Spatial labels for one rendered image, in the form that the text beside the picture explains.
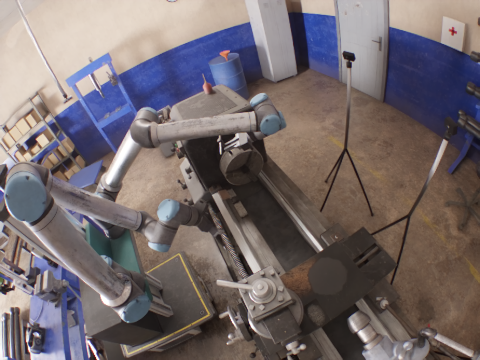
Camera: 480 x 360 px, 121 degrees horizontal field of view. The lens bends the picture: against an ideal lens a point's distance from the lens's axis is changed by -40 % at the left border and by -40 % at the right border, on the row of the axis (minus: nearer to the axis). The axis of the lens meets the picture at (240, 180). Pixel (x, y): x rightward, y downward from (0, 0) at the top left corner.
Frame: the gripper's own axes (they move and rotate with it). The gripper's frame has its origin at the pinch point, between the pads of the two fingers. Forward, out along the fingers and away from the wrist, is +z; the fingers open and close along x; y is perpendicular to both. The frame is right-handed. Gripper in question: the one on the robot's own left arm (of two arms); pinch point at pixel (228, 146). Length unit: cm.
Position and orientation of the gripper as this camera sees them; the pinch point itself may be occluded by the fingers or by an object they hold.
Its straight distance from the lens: 123.9
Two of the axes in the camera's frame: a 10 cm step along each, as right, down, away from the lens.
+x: -0.7, -8.0, 5.9
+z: -8.4, 3.7, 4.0
